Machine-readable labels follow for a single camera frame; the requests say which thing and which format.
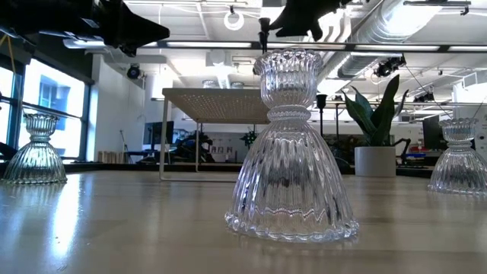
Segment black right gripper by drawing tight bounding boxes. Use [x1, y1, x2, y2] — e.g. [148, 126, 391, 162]
[269, 0, 345, 41]

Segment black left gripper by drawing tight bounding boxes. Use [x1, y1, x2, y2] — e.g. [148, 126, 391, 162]
[89, 0, 170, 58]

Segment green glass candle holder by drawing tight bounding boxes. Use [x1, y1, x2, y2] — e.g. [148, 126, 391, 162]
[2, 113, 68, 186]

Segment white ceiling light bar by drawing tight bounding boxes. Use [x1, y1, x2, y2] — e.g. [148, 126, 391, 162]
[353, 44, 441, 52]
[165, 40, 253, 49]
[447, 45, 487, 53]

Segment black computer monitor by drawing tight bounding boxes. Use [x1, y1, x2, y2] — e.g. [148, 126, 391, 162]
[143, 120, 175, 151]
[422, 115, 444, 151]

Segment black ceiling track lights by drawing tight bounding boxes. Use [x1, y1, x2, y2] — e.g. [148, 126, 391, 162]
[374, 55, 407, 78]

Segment white perforated metal shelf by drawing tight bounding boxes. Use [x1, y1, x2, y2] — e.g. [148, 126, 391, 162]
[158, 87, 273, 183]

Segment large office window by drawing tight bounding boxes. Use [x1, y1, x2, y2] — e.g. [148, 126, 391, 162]
[0, 56, 91, 163]

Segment dark office chair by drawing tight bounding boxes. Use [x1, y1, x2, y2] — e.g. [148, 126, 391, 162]
[174, 131, 214, 163]

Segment snake plant in white pot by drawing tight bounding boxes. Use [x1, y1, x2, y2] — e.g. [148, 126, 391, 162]
[341, 74, 410, 178]

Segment white hanging ring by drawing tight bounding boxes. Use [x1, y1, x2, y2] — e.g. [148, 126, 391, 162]
[223, 10, 245, 31]

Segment silver ventilation duct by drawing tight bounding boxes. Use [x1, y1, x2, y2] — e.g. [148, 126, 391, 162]
[326, 0, 444, 79]

